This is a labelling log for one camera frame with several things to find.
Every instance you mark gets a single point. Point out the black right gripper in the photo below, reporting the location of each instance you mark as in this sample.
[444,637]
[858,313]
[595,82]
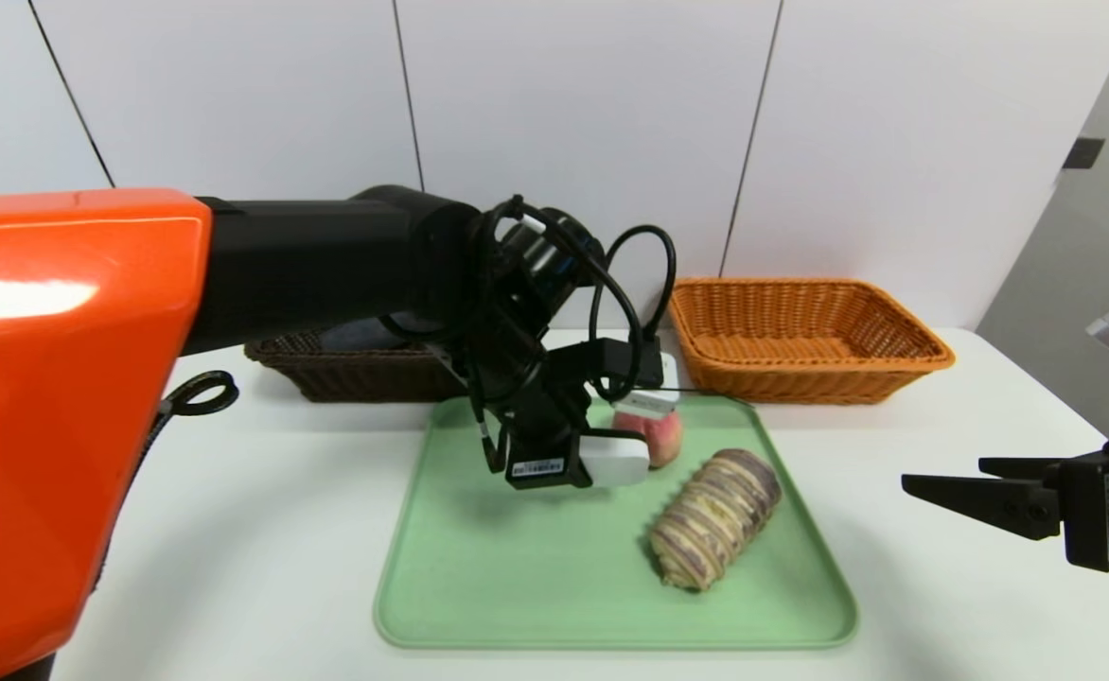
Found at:
[1105,518]

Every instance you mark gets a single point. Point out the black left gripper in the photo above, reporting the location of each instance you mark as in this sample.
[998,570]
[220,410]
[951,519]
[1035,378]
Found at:
[539,466]

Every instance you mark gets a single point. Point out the white whiteboard eraser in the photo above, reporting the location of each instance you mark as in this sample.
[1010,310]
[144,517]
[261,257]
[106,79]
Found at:
[616,463]

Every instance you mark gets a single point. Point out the pink peach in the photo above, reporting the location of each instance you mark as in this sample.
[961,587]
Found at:
[666,445]

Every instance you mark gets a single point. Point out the dark grey fabric pouch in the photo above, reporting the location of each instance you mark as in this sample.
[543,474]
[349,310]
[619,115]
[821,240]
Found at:
[356,336]

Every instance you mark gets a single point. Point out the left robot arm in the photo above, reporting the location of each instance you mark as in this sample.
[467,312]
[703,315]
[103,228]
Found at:
[62,426]

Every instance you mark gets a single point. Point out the dark brown wicker basket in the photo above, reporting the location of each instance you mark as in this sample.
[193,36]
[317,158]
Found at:
[356,378]

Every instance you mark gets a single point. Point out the orange wicker basket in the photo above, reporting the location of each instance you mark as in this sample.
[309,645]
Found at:
[800,378]

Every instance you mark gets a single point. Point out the light green plastic tray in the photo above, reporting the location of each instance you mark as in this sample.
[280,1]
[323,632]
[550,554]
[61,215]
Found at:
[517,586]

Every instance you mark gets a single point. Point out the striped purple bread roll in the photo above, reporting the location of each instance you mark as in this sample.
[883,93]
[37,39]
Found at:
[715,520]

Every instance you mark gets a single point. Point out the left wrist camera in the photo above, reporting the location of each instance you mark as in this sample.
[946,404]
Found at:
[649,405]

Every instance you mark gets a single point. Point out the black wall fixture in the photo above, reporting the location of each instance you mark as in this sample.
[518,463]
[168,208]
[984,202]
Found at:
[1084,154]

